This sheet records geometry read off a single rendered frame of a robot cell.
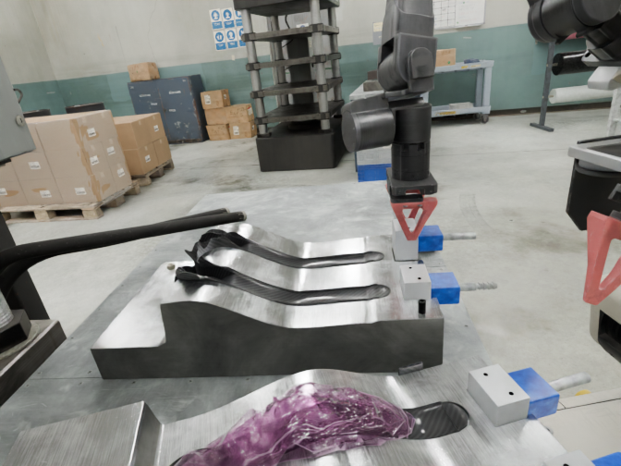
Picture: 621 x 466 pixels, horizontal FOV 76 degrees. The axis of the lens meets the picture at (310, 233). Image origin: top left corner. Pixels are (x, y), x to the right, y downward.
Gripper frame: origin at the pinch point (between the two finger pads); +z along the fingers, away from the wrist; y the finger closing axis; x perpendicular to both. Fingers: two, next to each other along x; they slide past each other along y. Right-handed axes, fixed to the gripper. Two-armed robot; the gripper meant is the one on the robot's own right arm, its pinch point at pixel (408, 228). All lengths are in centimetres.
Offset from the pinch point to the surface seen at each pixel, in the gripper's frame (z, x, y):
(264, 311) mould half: 4.0, -21.9, 15.9
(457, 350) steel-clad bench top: 13.3, 5.0, 14.2
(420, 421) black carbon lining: 8.1, -3.0, 30.3
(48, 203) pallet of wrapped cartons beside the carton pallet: 87, -309, -283
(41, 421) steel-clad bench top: 14, -53, 26
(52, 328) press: 17, -69, 2
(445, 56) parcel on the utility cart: 2, 132, -571
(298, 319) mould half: 5.3, -17.3, 16.3
